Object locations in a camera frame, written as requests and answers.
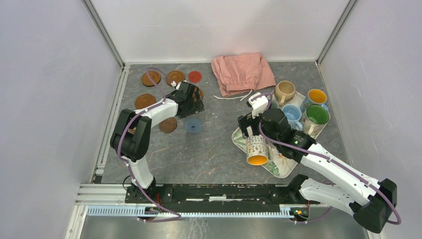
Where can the floral leaf print tray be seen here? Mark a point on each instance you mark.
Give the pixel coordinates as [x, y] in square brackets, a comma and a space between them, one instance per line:
[277, 165]

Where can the light blue ceramic mug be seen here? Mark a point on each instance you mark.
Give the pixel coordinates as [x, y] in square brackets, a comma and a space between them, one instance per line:
[293, 114]

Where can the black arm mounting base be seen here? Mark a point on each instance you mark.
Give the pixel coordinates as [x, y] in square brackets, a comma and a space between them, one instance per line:
[220, 198]

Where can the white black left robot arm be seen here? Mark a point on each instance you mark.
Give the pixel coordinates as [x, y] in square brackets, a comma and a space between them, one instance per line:
[131, 135]

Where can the red round coaster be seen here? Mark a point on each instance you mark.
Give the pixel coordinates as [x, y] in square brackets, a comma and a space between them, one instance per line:
[194, 76]

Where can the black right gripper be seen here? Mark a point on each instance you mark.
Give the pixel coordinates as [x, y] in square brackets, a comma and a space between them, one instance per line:
[246, 121]

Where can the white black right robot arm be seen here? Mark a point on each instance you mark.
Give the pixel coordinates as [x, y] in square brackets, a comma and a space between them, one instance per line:
[372, 203]

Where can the floral mug green inside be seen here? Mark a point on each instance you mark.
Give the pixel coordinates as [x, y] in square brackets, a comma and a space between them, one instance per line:
[314, 119]

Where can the white mug orange inside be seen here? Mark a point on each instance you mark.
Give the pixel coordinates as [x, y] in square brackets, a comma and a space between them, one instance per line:
[257, 150]

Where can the pink folded cloth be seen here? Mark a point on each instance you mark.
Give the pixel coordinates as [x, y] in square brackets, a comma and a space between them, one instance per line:
[242, 73]

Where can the blue butterfly mug orange inside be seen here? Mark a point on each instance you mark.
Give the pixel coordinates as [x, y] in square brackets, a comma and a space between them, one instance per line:
[314, 97]

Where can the light blue round coaster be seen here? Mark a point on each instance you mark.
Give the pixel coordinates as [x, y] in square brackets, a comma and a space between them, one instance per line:
[193, 125]

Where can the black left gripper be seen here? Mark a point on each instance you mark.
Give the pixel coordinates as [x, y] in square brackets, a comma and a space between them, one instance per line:
[197, 106]

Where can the beige ceramic mug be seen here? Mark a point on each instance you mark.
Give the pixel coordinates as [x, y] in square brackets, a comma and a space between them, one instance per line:
[284, 92]

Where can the dark brown wooden coaster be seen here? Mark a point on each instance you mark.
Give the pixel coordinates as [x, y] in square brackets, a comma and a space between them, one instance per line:
[168, 125]

